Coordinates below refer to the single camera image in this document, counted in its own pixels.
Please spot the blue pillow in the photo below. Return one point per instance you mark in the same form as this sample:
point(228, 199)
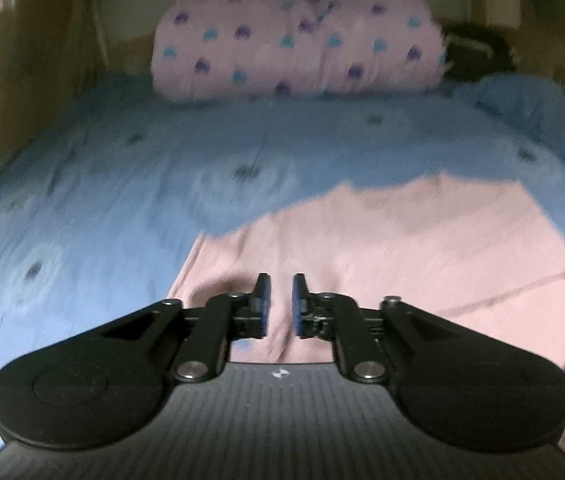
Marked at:
point(537, 105)

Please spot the blue dandelion print bed sheet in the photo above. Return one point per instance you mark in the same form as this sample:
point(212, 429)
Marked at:
point(112, 185)

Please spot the brown patterned curtain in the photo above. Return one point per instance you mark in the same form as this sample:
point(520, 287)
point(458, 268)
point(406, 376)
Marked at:
point(37, 85)

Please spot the black cloth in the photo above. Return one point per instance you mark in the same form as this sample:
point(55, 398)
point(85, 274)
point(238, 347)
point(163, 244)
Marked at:
point(467, 55)

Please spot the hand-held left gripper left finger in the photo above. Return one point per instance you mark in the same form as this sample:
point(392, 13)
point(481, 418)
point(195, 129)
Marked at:
point(262, 307)

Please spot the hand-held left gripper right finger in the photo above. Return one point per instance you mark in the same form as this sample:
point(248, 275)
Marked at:
point(300, 310)

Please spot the pink heart print quilt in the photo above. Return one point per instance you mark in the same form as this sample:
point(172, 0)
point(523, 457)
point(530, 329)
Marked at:
point(287, 60)

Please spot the pink knitted sweater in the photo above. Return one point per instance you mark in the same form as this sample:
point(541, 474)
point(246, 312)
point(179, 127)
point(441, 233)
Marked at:
point(412, 240)

